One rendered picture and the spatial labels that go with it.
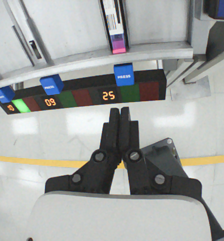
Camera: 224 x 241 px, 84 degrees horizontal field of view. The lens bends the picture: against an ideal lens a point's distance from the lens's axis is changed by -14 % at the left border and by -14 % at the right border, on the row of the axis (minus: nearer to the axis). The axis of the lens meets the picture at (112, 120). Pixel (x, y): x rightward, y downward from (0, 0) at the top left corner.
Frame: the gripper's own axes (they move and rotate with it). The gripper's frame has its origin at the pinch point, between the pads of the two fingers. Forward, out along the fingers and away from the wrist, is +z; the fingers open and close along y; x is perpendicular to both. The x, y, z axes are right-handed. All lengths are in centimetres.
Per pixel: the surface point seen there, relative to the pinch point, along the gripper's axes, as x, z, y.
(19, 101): -3.2, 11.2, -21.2
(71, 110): -50, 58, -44
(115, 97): -5.0, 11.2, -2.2
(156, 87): -3.6, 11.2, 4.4
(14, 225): -133, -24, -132
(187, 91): -46, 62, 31
